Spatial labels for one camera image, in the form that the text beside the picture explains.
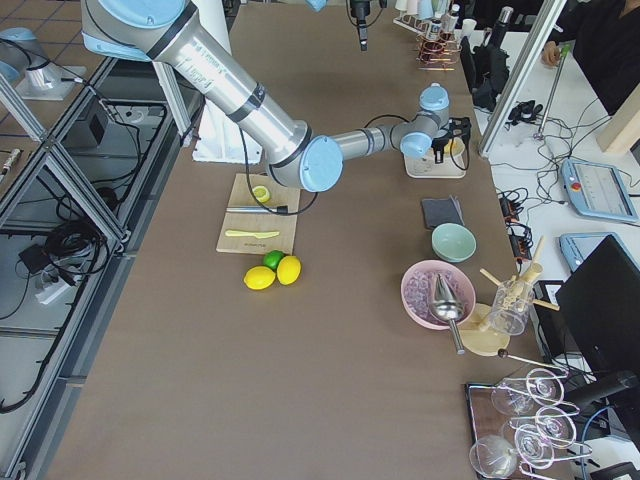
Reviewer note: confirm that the yellow lemon far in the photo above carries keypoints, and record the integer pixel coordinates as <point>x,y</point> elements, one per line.
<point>288,270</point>

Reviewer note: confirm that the wooden cutting board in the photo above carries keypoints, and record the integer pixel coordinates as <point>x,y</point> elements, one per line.
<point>240,195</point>

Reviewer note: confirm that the person in black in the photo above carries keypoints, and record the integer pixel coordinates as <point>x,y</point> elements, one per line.
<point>606,47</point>

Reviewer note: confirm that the half lemon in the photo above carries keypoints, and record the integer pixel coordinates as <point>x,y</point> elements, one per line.
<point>261,194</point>

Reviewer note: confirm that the teach pendant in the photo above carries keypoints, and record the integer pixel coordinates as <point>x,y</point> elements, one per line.
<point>596,190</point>
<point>576,247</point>

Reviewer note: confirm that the white wire cup rack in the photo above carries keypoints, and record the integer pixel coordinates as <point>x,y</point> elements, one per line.
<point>412,23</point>

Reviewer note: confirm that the grey folded cloth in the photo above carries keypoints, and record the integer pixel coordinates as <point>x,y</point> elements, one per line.
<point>441,211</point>

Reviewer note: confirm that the yellow lemon near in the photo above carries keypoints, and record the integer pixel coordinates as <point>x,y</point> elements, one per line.
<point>259,277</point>

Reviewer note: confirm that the black monitor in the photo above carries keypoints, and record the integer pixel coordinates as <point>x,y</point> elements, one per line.
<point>600,305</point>

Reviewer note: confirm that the wooden mug tree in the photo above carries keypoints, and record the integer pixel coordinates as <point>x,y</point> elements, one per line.
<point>489,329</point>

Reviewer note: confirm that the grey-white plate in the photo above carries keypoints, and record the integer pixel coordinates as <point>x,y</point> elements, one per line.
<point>455,147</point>

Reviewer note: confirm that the lime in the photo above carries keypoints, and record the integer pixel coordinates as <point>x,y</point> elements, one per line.
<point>272,259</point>

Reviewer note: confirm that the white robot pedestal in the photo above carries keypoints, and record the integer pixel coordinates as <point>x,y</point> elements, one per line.
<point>219,139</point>

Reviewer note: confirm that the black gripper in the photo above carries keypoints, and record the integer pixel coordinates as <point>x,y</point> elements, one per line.
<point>440,144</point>
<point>362,26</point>

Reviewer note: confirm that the yellow plastic knife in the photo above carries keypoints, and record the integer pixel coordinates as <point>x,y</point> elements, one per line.
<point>231,233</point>

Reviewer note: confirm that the wine glass rack tray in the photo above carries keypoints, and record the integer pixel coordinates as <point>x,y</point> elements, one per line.
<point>522,425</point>

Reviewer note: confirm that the mint green bowl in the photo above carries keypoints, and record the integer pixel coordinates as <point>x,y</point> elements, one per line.
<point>453,243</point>

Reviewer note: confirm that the clear glass mug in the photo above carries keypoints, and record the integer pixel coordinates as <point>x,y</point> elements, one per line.
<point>509,313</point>

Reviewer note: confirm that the yellow lemon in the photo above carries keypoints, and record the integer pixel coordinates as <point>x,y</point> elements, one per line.
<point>259,277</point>
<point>288,270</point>

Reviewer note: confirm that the cream rabbit tray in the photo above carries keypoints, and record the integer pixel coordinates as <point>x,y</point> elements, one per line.
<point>426,168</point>

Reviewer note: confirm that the steel ice scoop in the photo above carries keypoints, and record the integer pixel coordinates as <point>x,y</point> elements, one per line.
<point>447,308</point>

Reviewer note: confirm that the tea bottle in rack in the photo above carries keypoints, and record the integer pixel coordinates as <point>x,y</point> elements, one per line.
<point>434,30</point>

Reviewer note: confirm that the copper wire bottle rack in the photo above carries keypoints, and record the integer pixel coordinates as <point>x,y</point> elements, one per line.
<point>442,54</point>

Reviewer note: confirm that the pink ice bowl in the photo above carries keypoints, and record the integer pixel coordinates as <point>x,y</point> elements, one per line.
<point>417,287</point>

